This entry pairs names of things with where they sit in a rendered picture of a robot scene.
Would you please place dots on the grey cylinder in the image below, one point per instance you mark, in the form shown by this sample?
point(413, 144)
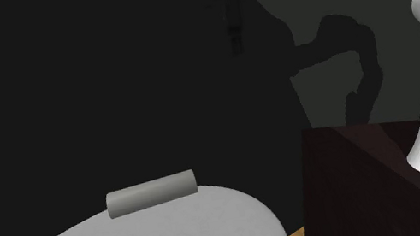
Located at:
point(150, 193)

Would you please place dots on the dark robot stand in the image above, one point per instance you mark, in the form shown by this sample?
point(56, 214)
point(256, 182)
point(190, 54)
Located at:
point(357, 195)

